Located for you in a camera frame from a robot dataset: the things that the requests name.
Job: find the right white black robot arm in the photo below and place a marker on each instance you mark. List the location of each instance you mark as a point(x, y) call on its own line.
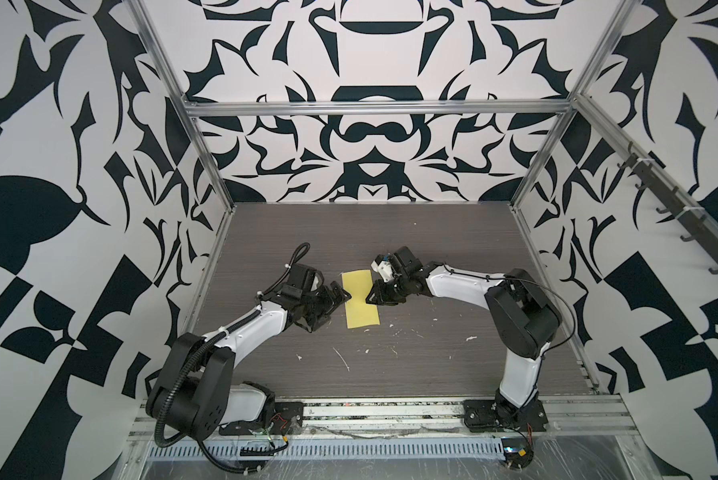
point(524, 316)

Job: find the aluminium front rail frame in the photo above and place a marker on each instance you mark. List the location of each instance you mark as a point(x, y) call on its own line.
point(360, 418)

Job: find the black wall hook rail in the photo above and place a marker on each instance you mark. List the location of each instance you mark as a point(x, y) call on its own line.
point(674, 202)

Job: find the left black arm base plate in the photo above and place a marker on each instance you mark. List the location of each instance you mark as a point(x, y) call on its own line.
point(278, 418)

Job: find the yellow square paper sheet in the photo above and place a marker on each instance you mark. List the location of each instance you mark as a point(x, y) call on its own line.
point(359, 313)

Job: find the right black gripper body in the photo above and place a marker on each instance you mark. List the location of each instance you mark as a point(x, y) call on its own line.
point(390, 292)

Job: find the small green-lit electronics box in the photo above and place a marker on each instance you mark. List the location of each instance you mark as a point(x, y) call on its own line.
point(518, 454)

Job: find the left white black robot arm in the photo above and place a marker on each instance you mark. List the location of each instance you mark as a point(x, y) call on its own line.
point(194, 395)

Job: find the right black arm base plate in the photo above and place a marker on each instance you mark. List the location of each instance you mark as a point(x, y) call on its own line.
point(489, 415)

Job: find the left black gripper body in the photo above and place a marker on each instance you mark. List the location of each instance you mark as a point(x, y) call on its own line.
point(321, 303)

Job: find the white slotted cable duct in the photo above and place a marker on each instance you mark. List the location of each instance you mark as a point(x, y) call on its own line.
point(302, 449)

